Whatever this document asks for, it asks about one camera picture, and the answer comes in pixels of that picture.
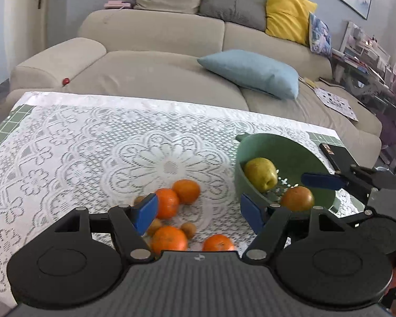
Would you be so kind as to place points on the yellow-green apple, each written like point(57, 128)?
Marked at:
point(259, 173)

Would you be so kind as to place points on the yellow cushion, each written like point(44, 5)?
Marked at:
point(287, 16)

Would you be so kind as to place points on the blue patterned cushion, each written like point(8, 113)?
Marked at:
point(320, 34)

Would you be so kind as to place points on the printed magazine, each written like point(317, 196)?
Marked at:
point(336, 104)

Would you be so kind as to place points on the beige sofa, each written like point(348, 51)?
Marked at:
point(151, 66)

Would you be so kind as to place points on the cream door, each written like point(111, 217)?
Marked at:
point(23, 13)

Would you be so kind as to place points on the red apple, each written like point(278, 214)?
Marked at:
point(297, 198)

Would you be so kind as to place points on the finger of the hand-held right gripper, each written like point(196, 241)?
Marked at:
point(356, 216)
point(320, 180)

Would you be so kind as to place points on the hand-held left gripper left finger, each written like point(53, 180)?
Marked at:
point(147, 213)

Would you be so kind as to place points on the small red ball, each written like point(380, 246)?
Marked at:
point(66, 81)

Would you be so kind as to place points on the light blue pillow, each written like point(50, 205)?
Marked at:
point(250, 71)

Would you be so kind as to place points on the grey cushion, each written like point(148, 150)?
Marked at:
point(231, 6)

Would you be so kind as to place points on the brown kiwi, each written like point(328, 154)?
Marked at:
point(188, 229)
point(154, 227)
point(139, 200)

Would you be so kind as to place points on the orange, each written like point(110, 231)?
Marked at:
point(169, 239)
point(167, 203)
point(186, 190)
point(217, 243)

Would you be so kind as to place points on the white lace tablecloth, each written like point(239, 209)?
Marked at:
point(85, 155)

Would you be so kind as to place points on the white cluttered bookshelf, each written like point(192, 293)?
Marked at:
point(366, 56)

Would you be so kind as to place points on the pink cloth bundle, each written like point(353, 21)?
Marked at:
point(115, 5)

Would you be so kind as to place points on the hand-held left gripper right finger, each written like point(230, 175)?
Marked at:
point(250, 211)

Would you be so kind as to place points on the green plastic strainer bowl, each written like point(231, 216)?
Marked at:
point(283, 148)

